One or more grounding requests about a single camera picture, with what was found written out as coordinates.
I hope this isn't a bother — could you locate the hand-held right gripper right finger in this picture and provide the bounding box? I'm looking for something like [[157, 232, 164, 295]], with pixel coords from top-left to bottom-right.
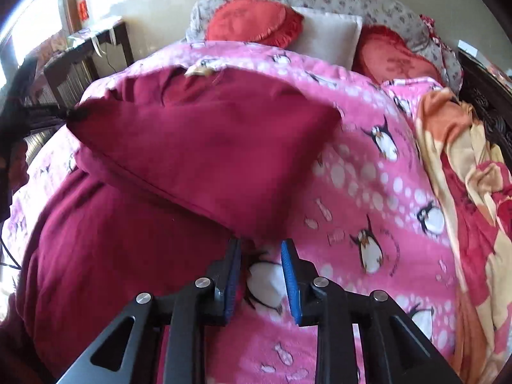
[[280, 239, 460, 384]]

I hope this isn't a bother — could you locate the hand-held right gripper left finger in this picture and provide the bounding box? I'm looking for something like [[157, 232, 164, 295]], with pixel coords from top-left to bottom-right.
[[56, 238, 244, 384]]

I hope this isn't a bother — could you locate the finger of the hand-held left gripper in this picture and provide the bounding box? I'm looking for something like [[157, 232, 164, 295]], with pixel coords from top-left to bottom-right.
[[24, 102, 83, 123]]

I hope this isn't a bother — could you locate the maroon garment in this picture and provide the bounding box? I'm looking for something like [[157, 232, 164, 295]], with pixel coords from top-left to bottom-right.
[[12, 65, 344, 384]]

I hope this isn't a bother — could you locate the dark slatted wooden panel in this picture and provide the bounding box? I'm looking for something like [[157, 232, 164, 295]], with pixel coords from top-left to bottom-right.
[[44, 54, 100, 107]]

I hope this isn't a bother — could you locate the window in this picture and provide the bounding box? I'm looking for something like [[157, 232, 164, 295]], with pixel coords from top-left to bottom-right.
[[10, 0, 67, 60]]

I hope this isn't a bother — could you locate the white paper bag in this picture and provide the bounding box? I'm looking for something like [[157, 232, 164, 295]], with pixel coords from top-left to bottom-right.
[[66, 18, 123, 59]]

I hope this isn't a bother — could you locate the dark wooden desk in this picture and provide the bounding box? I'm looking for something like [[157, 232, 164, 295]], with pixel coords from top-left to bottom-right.
[[24, 20, 134, 108]]

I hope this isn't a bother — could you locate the pink penguin print blanket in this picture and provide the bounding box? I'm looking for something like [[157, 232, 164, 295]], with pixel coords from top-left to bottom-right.
[[0, 42, 467, 384]]

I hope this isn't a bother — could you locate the small floral pillow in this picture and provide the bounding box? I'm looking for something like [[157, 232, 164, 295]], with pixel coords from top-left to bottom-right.
[[186, 0, 236, 43]]

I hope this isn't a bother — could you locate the orange floral blanket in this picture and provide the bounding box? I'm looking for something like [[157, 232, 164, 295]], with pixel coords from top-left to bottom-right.
[[414, 88, 512, 384]]

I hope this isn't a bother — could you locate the red heart-shaped pillow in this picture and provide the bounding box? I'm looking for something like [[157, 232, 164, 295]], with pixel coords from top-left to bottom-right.
[[206, 0, 305, 47], [352, 25, 444, 86]]

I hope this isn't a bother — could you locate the white pillow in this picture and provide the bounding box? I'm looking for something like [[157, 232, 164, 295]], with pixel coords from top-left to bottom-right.
[[291, 7, 364, 68]]

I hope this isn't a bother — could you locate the dark carved wooden cabinet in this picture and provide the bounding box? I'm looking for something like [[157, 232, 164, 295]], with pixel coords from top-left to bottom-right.
[[456, 46, 512, 156]]

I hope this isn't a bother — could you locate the red patterned cloth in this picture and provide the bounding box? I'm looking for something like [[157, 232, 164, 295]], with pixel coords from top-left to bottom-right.
[[420, 14, 444, 49]]

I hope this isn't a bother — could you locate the black cable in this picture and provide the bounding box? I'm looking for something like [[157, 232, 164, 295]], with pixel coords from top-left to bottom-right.
[[102, 46, 118, 75]]

